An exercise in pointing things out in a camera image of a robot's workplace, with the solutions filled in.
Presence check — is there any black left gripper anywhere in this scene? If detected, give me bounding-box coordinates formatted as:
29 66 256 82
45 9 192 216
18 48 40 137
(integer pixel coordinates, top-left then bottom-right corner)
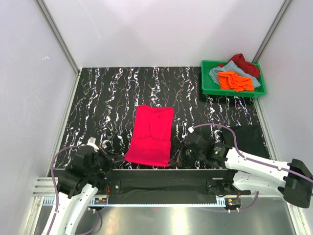
86 145 125 175

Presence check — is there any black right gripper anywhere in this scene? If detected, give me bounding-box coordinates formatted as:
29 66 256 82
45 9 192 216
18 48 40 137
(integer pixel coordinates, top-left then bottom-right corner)
168 141 205 168

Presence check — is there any pink red t-shirt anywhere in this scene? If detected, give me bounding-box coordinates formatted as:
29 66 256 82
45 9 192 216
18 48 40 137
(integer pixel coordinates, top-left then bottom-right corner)
125 104 174 167

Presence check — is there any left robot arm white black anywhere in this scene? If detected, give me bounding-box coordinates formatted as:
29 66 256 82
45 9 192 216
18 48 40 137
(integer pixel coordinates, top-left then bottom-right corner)
42 143 125 235

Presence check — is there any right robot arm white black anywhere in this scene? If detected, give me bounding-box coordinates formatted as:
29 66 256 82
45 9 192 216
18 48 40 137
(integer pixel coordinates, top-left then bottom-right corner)
168 133 313 209

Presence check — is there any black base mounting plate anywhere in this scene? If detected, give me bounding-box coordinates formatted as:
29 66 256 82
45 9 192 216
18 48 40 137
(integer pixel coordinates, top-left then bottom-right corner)
103 169 239 196

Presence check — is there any black folded cloth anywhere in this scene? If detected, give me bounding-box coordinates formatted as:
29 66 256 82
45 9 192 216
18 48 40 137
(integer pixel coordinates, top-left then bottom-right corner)
221 125 270 159

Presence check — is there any green plastic bin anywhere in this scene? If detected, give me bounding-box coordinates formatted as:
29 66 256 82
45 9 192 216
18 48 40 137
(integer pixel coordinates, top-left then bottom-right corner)
201 60 267 98

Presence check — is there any orange t-shirt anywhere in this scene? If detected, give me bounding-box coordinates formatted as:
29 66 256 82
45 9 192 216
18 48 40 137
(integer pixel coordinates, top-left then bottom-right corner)
217 71 254 92

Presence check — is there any grey blue t-shirt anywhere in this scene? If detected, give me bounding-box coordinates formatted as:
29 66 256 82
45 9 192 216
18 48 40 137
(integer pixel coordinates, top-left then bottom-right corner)
209 61 261 88

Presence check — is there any dark red t-shirt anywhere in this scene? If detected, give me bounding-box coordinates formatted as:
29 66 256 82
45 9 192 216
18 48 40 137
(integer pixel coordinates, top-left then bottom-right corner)
218 53 261 79

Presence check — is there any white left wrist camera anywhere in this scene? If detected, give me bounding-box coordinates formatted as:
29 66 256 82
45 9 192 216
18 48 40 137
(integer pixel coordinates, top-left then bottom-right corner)
87 137 99 151

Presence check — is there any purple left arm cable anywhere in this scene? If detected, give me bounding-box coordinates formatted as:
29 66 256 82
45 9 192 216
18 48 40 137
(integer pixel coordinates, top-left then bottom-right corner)
43 145 102 235

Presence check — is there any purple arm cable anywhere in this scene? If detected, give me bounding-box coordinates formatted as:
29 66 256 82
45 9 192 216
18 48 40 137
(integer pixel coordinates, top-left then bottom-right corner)
192 123 313 213
43 145 102 235

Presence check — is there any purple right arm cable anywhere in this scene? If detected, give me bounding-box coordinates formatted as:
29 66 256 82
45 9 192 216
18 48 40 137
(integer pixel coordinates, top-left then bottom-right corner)
192 123 313 213

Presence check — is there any aluminium frame rail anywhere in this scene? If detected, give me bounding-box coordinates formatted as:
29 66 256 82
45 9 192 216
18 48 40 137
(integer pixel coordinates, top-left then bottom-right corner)
33 174 286 197

